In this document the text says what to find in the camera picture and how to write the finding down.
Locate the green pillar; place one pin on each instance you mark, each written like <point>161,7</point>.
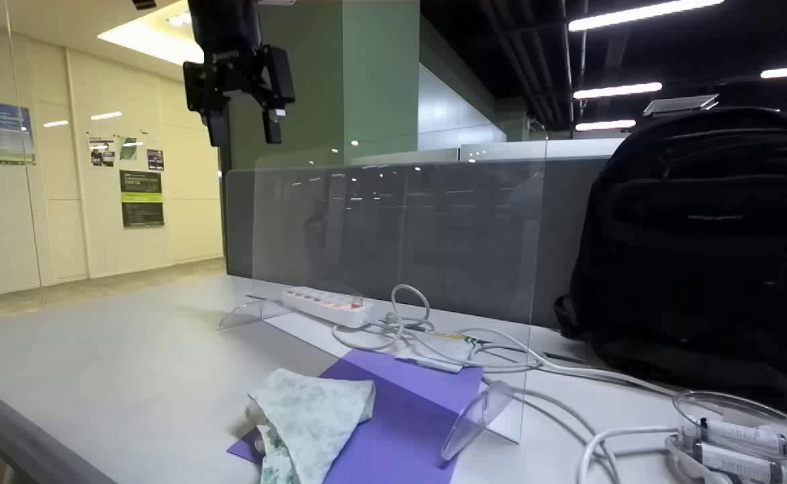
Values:
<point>356,70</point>

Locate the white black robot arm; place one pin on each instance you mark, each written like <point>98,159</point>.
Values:
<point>220,28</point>

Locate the grey partition divider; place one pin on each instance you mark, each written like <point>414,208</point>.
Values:
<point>574,168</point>

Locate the white plug adapters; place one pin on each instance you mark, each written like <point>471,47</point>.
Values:
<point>729,452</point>

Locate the black backpack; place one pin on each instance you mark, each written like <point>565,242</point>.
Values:
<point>681,269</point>

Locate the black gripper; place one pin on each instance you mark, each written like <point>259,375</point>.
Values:
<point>263,74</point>

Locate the white power strip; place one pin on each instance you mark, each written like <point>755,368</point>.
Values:
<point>330,308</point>

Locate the dark wall sign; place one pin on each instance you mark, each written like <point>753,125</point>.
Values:
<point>141,199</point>

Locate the white green patterned cloth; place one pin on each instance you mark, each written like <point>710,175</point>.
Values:
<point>305,422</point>

